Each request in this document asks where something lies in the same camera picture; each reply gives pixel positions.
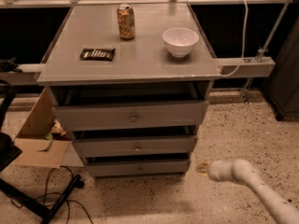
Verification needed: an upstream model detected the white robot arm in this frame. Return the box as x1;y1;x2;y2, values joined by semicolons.
196;159;299;224

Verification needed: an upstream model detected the grey middle drawer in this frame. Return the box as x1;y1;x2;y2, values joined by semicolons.
73;135;197;158

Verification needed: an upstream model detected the orange soda can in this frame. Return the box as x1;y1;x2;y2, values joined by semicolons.
117;4;135;40

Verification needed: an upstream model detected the dark snack bar packet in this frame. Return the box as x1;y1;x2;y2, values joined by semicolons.
80;49;115;61

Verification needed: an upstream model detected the grey drawer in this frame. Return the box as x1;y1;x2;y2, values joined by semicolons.
73;135;197;158
52;101;208;132
86;159;190;177

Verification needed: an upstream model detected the black floor cable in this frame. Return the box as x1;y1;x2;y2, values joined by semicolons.
8;166;94;224

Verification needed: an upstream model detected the brown item in box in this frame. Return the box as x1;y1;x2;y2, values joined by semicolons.
50;119;71;141

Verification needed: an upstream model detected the black stand frame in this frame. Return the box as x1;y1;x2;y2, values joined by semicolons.
0;79;84;224

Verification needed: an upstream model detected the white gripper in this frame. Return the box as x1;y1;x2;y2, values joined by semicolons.
195;161;234;182

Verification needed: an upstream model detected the grey top drawer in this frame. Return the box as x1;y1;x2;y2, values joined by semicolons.
52;101;208;132

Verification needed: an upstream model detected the dark grey cabinet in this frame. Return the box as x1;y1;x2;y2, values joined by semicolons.
263;18;299;121

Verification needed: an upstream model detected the white bowl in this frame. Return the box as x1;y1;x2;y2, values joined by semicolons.
163;27;199;58

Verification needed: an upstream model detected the cardboard box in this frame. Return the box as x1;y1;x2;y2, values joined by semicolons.
14;91;70;168

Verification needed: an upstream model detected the metal railing beam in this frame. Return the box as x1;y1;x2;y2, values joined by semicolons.
0;57;276;85

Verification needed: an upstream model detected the grey bottom drawer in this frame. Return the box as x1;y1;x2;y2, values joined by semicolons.
86;159;190;177

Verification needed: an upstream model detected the grey drawer cabinet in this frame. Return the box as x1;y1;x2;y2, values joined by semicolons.
37;4;219;167

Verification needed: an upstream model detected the white cable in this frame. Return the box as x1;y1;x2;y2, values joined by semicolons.
220;0;249;78

